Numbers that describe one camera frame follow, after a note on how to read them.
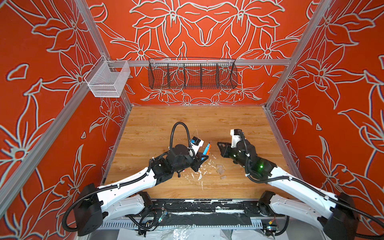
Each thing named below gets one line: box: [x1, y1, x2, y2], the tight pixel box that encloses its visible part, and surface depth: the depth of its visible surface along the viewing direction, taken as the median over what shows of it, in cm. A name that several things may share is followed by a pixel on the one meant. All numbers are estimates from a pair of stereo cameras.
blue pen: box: [203, 143, 211, 155], surface depth 70 cm
